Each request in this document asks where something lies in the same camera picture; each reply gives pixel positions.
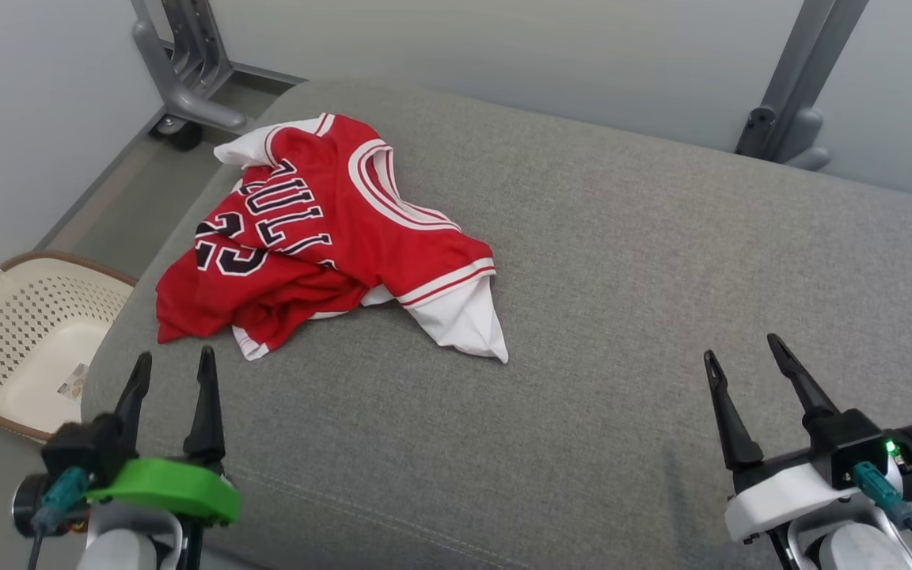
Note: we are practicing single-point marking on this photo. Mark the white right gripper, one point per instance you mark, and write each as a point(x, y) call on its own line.
point(780, 499)

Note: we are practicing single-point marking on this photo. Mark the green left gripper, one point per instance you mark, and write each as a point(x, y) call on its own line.
point(171, 487)

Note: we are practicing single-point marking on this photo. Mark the red basketball jersey number 23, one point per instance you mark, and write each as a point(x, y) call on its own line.
point(305, 261)

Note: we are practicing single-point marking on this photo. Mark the small paper sticker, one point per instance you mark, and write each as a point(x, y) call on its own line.
point(74, 381)

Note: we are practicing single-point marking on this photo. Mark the cream plastic laundry basket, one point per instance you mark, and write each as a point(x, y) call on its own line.
point(28, 340)

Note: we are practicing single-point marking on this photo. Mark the grey metal stand with wheel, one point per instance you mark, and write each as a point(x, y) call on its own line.
point(187, 99)

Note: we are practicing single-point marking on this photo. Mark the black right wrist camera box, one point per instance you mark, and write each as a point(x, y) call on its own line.
point(852, 439)

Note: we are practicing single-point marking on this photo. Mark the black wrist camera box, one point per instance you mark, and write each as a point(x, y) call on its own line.
point(84, 447)
point(852, 439)

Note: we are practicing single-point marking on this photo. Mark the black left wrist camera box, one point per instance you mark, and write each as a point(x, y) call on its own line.
point(84, 447)

